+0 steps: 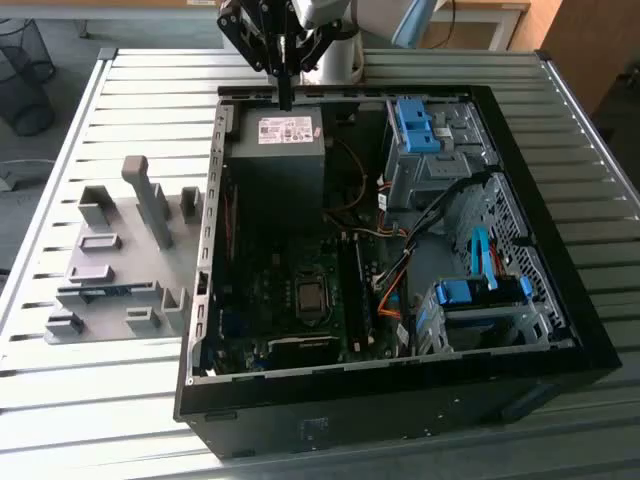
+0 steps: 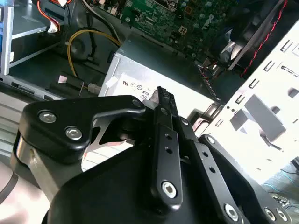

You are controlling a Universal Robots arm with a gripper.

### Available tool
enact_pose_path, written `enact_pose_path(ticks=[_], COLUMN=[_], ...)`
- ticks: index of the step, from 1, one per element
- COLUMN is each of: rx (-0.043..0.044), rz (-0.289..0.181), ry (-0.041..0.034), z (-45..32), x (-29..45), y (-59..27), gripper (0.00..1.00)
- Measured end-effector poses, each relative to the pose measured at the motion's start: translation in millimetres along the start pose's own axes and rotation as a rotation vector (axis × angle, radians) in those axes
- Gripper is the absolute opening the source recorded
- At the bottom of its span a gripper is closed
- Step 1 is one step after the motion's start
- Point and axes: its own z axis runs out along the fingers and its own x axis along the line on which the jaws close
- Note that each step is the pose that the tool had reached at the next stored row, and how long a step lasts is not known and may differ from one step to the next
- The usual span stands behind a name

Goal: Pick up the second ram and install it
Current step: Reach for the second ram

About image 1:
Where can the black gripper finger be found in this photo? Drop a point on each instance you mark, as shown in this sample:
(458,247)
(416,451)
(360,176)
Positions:
(250,45)
(320,42)

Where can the blue RAM stick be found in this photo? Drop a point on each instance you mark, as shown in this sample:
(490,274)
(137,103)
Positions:
(110,289)

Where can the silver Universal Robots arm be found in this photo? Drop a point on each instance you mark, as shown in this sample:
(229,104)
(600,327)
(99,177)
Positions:
(342,60)

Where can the installed RAM stick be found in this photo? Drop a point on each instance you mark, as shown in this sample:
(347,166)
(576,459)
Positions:
(364,290)

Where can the black empty RAM slot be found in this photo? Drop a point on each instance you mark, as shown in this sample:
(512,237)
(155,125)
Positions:
(346,295)

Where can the grey power supply unit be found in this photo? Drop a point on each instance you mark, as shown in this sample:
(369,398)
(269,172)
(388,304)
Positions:
(280,147)

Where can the blue drive bay latch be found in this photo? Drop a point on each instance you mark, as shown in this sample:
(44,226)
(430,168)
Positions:
(417,135)

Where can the metal drive cage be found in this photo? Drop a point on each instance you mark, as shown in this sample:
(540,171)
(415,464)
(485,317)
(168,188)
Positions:
(442,170)

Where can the black mesh wastebasket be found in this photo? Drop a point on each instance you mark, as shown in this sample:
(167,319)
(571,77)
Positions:
(30,110)

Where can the grey parts rack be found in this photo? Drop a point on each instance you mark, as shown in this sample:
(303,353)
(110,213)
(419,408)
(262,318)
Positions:
(125,237)

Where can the silver CPU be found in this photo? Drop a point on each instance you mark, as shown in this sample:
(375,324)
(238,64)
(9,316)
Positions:
(311,296)

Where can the green motherboard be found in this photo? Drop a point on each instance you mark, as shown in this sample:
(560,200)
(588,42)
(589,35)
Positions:
(260,300)

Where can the brown wooden cabinet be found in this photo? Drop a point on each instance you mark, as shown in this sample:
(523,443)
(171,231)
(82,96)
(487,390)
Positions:
(590,50)

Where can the hard disk in blue carrier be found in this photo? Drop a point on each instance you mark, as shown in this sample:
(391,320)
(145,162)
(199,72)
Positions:
(454,292)

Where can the black graphics card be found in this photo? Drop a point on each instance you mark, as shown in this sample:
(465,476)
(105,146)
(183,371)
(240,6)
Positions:
(305,352)

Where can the metal disk bay cage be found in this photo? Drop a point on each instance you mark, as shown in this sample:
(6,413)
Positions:
(492,314)

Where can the black open PC case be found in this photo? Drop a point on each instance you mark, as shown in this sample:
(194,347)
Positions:
(350,405)

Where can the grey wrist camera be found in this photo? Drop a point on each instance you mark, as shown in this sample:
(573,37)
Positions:
(320,12)

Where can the wooden desk white frame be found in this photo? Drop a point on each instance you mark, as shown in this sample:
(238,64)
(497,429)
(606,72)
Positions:
(506,30)

